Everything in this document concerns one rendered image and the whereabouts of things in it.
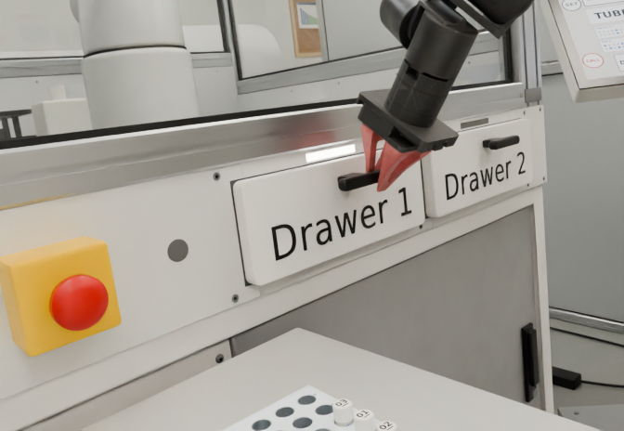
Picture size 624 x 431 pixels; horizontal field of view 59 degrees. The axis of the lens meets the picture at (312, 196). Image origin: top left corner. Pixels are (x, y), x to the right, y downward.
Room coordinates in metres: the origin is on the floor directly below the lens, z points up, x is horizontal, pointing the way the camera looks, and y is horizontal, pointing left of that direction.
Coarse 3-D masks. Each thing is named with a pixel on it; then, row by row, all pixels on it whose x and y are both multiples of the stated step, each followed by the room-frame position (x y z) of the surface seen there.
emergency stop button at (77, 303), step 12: (72, 276) 0.38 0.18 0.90; (84, 276) 0.38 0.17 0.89; (60, 288) 0.37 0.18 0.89; (72, 288) 0.37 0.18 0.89; (84, 288) 0.38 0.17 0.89; (96, 288) 0.38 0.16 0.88; (60, 300) 0.37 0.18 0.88; (72, 300) 0.37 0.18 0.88; (84, 300) 0.38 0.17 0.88; (96, 300) 0.38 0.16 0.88; (108, 300) 0.39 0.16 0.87; (60, 312) 0.37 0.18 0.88; (72, 312) 0.37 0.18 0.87; (84, 312) 0.38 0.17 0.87; (96, 312) 0.38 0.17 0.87; (60, 324) 0.37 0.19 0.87; (72, 324) 0.37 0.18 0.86; (84, 324) 0.38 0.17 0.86
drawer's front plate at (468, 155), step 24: (528, 120) 0.93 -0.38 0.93; (456, 144) 0.79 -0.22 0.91; (480, 144) 0.83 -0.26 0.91; (528, 144) 0.93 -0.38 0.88; (432, 168) 0.75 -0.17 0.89; (456, 168) 0.79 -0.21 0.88; (480, 168) 0.83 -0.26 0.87; (504, 168) 0.87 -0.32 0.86; (528, 168) 0.93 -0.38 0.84; (432, 192) 0.75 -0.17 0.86; (480, 192) 0.82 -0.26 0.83; (432, 216) 0.76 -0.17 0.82
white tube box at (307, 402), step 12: (288, 396) 0.35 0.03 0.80; (300, 396) 0.35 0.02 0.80; (312, 396) 0.35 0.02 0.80; (324, 396) 0.35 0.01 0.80; (264, 408) 0.34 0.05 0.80; (276, 408) 0.34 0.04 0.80; (288, 408) 0.34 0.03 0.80; (300, 408) 0.34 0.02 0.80; (312, 408) 0.34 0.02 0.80; (324, 408) 0.34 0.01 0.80; (252, 420) 0.33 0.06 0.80; (264, 420) 0.33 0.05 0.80; (276, 420) 0.33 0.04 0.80; (288, 420) 0.33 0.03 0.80; (300, 420) 0.33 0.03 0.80; (312, 420) 0.32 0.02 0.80; (324, 420) 0.32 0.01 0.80
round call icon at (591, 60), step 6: (582, 54) 1.17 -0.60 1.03; (588, 54) 1.17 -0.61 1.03; (594, 54) 1.17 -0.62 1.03; (600, 54) 1.16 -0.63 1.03; (582, 60) 1.16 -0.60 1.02; (588, 60) 1.16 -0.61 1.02; (594, 60) 1.16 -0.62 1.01; (600, 60) 1.15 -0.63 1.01; (588, 66) 1.15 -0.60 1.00; (594, 66) 1.15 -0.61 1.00; (600, 66) 1.15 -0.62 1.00; (606, 66) 1.14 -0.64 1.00
